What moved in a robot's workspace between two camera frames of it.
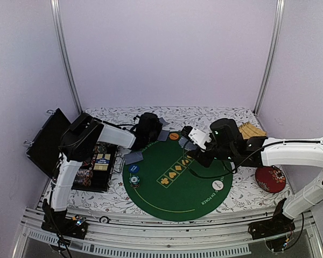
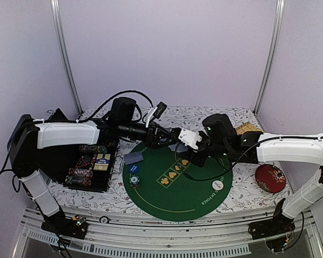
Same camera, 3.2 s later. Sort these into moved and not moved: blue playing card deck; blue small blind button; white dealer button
Moved: blue playing card deck
Not moved: blue small blind button; white dealer button
